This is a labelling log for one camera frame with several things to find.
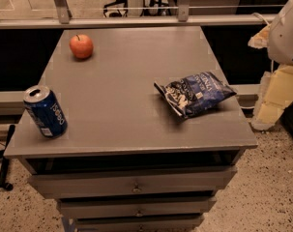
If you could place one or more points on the top grey drawer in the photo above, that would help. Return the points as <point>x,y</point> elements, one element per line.
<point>119,183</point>

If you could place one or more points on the black office chair base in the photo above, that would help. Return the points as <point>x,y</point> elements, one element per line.
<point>115,4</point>

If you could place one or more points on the grey drawer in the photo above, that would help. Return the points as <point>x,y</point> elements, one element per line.
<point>138,224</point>
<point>137,208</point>
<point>119,183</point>

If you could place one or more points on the blue chip bag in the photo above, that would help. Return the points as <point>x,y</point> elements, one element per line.
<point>194,94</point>

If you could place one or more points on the red apple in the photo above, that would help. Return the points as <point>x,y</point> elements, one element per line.
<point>81,46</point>

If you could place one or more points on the middle grey drawer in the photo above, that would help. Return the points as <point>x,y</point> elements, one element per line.
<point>137,208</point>

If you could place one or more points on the grey metal railing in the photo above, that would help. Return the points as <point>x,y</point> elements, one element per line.
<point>46,14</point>

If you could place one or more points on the black floor stand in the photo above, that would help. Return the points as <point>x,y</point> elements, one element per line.
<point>5,162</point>

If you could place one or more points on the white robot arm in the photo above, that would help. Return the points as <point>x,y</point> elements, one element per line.
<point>280,43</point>

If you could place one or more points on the bottom grey drawer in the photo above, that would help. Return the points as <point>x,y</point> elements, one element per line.
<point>138,224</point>

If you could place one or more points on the blue Pepsi can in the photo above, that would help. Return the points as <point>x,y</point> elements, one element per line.
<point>45,110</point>

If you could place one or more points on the yellow foam padding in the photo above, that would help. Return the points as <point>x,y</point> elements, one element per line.
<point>276,88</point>

